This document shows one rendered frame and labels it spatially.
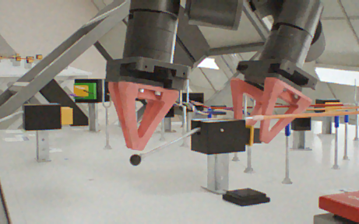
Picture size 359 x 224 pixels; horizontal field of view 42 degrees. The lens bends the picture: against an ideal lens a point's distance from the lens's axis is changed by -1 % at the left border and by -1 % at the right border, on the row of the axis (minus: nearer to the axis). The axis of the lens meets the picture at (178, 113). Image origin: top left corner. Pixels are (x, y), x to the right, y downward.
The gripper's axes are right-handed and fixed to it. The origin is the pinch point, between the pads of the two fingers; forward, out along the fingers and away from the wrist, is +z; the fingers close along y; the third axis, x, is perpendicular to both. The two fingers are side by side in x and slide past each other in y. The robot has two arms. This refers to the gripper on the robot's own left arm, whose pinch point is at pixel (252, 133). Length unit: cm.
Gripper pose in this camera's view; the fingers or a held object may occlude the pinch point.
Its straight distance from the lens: 62.3
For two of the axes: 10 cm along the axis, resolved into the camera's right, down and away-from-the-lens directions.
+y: -4.6, -0.7, 8.9
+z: -3.8, 9.2, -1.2
